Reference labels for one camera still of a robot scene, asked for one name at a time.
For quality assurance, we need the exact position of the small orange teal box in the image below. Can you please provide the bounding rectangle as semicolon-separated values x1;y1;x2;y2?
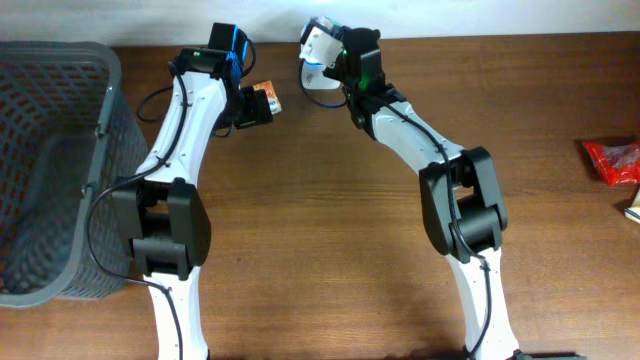
253;80;282;114

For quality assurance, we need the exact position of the red snack bag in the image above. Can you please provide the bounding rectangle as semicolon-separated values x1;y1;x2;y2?
582;141;639;187

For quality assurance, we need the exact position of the cream yellow snack bag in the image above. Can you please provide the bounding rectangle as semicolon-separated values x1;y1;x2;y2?
624;190;640;223

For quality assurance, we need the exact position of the small teal tissue pack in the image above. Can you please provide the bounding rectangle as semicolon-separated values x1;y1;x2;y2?
309;16;343;37

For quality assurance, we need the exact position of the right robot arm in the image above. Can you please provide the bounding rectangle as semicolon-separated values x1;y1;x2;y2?
324;26;519;359

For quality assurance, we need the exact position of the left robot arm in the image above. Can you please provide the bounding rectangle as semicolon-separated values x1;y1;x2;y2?
106;43;272;359

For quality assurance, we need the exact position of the white barcode scanner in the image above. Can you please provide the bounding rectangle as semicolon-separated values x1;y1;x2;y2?
299;58;340;90

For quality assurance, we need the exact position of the grey plastic mesh basket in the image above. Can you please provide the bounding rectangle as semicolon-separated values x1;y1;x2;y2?
1;41;147;308

